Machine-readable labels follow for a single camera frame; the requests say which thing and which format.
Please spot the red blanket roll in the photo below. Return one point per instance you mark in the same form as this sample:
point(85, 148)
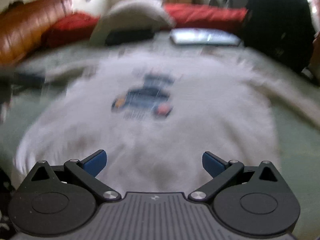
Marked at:
point(206, 16)

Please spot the wooden headboard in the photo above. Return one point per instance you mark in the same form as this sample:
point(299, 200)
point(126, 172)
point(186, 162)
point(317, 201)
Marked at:
point(23, 26)

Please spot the green quilted bed cover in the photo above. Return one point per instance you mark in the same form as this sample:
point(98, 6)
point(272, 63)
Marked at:
point(298, 138)

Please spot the white printed sweatshirt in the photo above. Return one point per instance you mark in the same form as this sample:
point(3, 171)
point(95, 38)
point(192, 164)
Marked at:
point(155, 115)

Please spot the red pillow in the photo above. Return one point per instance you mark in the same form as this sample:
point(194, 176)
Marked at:
point(70, 29)

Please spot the black backpack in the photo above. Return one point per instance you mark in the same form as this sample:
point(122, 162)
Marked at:
point(280, 29)

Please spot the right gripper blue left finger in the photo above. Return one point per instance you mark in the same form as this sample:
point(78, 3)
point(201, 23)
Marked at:
point(83, 173)

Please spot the light blue book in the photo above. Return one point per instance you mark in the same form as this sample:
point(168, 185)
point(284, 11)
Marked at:
point(202, 36)

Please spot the grey pillow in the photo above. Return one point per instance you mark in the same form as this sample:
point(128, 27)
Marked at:
point(131, 15)

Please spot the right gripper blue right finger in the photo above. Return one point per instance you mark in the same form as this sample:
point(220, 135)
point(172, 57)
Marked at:
point(224, 174)

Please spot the black folded cloth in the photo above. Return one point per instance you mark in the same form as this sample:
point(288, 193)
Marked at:
point(115, 38)

